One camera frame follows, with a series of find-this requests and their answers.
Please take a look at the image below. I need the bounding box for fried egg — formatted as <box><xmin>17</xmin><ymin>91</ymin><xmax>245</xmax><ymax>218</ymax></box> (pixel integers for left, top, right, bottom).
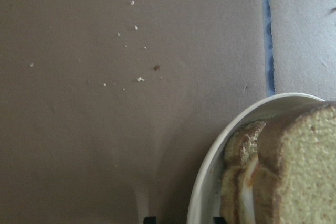
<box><xmin>240</xmin><ymin>154</ymin><xmax>259</xmax><ymax>223</ymax></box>

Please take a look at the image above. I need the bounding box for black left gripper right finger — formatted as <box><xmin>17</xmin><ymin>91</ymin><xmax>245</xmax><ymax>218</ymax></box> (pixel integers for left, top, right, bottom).
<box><xmin>213</xmin><ymin>216</ymin><xmax>224</xmax><ymax>224</ymax></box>

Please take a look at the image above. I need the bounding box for white round plate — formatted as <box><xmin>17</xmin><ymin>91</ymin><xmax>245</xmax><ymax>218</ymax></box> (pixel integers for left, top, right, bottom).
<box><xmin>186</xmin><ymin>93</ymin><xmax>323</xmax><ymax>224</ymax></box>

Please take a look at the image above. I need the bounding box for bread slice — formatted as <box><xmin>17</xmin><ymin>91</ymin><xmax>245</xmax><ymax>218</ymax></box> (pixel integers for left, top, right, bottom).
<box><xmin>253</xmin><ymin>101</ymin><xmax>335</xmax><ymax>223</ymax></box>
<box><xmin>220</xmin><ymin>120</ymin><xmax>266</xmax><ymax>223</ymax></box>

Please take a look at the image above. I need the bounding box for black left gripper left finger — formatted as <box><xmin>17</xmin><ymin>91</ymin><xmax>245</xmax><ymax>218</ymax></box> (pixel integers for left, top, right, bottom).
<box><xmin>143</xmin><ymin>216</ymin><xmax>157</xmax><ymax>224</ymax></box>

